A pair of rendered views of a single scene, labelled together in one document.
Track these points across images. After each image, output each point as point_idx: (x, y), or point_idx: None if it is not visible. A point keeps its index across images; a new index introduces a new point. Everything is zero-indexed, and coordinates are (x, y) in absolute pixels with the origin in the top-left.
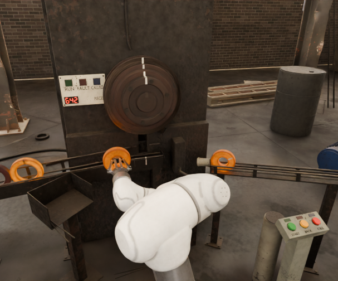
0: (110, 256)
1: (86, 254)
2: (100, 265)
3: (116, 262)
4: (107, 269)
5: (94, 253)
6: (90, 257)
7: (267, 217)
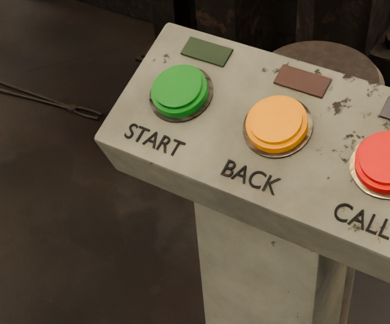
0: (20, 38)
1: None
2: None
3: (14, 54)
4: None
5: (2, 15)
6: None
7: (282, 54)
